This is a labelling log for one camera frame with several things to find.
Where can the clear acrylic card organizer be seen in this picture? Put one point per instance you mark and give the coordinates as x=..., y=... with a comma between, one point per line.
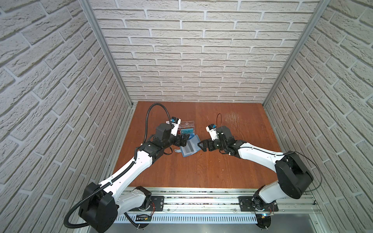
x=186, y=124

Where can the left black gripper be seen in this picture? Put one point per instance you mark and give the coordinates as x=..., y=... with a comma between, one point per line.
x=181, y=141

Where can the blue leather card holder wallet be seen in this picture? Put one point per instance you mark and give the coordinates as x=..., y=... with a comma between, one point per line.
x=190, y=148

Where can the teal blue cards stack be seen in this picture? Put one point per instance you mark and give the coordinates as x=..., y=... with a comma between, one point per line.
x=188, y=131

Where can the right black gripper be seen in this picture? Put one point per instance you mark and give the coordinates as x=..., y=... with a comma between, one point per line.
x=210, y=141

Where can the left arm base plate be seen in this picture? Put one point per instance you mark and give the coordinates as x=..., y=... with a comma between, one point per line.
x=156, y=203

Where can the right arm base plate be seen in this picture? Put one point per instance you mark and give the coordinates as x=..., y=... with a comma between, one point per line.
x=251, y=204

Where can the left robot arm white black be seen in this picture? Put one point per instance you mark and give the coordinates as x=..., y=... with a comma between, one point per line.
x=103, y=202

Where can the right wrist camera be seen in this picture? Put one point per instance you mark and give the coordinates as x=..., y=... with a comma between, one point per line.
x=212, y=130

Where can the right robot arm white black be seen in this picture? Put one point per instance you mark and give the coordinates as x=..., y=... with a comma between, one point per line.
x=293, y=176

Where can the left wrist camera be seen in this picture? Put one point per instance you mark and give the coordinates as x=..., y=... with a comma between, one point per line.
x=175, y=122

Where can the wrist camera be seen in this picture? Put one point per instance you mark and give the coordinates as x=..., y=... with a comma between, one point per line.
x=175, y=122
x=212, y=130

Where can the aluminium rail frame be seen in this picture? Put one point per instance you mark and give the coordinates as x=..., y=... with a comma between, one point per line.
x=225, y=201

